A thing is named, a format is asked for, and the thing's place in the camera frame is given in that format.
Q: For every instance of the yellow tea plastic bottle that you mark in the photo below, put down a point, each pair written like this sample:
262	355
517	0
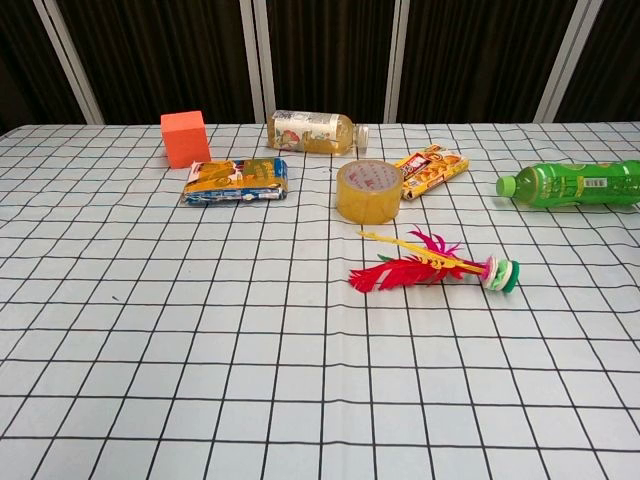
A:
310	132

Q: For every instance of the red feather shuttlecock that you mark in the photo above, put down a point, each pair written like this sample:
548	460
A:
410	272

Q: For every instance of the orange foam cube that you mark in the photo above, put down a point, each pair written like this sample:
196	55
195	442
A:
185	138

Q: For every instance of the yellow packing tape roll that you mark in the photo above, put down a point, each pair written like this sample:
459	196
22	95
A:
369	193

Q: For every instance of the green plastic drink bottle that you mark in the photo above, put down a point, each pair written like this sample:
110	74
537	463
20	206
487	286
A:
570	184

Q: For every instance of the orange yellow biscuit packet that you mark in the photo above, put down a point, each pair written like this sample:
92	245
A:
432	170

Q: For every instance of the white black grid tablecloth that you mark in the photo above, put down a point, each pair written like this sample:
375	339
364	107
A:
250	325

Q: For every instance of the blue yellow snack packet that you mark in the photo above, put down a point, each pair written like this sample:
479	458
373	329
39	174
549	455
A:
235	182

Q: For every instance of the dark pleated curtain panel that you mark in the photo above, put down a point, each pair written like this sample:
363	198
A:
165	55
605	70
325	55
25	65
475	60

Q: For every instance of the white partition frame post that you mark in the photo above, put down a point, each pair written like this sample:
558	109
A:
252	60
392	60
70	60
560	60

